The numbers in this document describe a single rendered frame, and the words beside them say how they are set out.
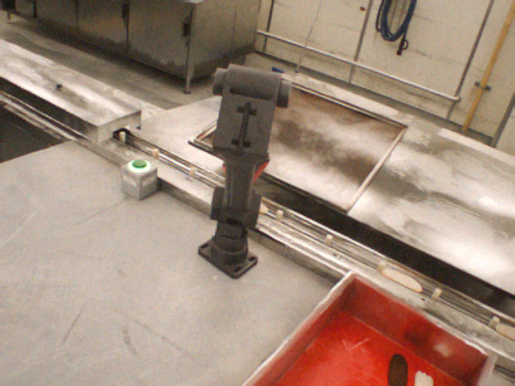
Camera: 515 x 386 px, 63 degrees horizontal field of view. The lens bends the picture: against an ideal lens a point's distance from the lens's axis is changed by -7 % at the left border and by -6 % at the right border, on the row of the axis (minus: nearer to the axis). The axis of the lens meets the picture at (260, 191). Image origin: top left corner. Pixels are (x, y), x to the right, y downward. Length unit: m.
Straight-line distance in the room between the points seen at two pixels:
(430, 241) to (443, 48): 3.62
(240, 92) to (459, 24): 4.07
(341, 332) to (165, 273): 0.39
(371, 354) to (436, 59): 3.98
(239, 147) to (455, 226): 0.76
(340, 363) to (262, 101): 0.52
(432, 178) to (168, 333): 0.87
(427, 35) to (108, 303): 4.17
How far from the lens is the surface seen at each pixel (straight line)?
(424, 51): 4.70
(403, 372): 0.92
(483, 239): 1.25
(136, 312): 0.91
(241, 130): 0.62
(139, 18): 4.21
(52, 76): 1.70
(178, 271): 0.99
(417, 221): 1.21
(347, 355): 0.91
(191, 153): 1.41
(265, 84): 0.62
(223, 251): 0.98
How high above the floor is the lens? 1.51
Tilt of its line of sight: 33 degrees down
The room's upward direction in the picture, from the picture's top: 11 degrees clockwise
